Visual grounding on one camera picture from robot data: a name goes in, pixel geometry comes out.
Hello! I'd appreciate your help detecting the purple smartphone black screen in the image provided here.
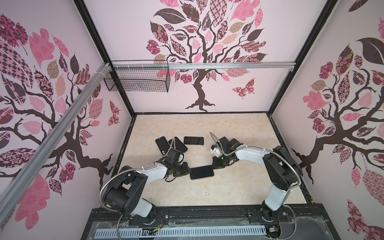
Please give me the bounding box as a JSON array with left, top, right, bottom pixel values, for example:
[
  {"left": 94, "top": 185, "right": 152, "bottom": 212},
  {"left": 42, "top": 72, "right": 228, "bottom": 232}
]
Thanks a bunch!
[{"left": 190, "top": 165, "right": 214, "bottom": 180}]

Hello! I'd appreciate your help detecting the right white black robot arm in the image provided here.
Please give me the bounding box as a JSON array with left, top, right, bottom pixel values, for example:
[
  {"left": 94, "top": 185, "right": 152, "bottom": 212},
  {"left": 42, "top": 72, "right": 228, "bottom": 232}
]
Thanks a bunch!
[{"left": 210, "top": 135, "right": 303, "bottom": 222}]

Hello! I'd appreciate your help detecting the black phone rightmost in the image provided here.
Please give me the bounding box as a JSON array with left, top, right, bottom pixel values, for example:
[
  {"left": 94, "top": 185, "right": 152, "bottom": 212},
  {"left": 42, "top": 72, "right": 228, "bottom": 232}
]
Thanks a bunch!
[{"left": 229, "top": 139, "right": 243, "bottom": 149}]

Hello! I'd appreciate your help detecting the black phone case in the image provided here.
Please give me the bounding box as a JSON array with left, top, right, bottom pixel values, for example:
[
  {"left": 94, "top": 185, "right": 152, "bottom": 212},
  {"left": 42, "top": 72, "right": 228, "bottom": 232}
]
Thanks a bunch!
[
  {"left": 168, "top": 137, "right": 188, "bottom": 153},
  {"left": 155, "top": 137, "right": 171, "bottom": 156}
]

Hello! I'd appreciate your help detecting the black phone case leftmost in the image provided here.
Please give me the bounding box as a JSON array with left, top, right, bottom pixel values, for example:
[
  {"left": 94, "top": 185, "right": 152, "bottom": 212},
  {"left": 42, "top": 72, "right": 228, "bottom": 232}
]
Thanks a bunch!
[{"left": 155, "top": 137, "right": 171, "bottom": 156}]

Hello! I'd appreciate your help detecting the black phone case horizontal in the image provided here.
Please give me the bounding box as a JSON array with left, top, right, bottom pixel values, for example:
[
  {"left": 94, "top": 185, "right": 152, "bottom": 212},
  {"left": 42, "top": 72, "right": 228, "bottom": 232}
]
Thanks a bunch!
[{"left": 183, "top": 136, "right": 205, "bottom": 146}]

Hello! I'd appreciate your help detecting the right metal flexible conduit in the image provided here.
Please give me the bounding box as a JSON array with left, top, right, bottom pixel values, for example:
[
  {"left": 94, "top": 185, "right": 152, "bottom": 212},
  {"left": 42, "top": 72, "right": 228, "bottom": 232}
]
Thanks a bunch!
[{"left": 210, "top": 132, "right": 303, "bottom": 191}]

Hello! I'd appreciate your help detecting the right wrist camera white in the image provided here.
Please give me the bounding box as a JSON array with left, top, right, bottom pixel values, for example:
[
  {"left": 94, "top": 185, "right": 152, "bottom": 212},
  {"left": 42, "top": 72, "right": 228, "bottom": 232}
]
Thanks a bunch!
[{"left": 210, "top": 145, "right": 221, "bottom": 157}]

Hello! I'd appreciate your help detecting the white slotted cable duct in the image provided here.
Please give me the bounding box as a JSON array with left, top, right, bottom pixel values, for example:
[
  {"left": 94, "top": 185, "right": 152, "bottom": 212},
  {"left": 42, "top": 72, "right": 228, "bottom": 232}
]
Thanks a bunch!
[{"left": 94, "top": 225, "right": 268, "bottom": 240}]

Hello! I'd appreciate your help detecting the black wire basket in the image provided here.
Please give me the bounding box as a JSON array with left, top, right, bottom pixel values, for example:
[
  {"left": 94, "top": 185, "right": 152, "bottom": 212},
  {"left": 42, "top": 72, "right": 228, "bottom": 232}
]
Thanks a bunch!
[{"left": 104, "top": 60, "right": 171, "bottom": 93}]

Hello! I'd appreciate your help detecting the aluminium rail back horizontal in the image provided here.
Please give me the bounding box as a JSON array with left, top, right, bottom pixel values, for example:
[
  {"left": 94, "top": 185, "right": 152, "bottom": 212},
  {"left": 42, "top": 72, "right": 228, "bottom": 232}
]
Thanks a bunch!
[{"left": 112, "top": 61, "right": 296, "bottom": 70}]

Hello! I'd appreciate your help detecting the black base frame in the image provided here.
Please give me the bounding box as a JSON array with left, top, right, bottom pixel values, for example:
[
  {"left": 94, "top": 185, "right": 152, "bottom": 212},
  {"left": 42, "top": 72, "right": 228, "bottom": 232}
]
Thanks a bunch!
[{"left": 81, "top": 204, "right": 340, "bottom": 240}]

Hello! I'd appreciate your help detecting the aluminium rail left diagonal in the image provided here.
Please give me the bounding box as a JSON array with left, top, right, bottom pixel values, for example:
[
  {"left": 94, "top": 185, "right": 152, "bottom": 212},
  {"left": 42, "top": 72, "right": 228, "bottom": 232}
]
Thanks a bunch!
[{"left": 1, "top": 63, "right": 111, "bottom": 224}]

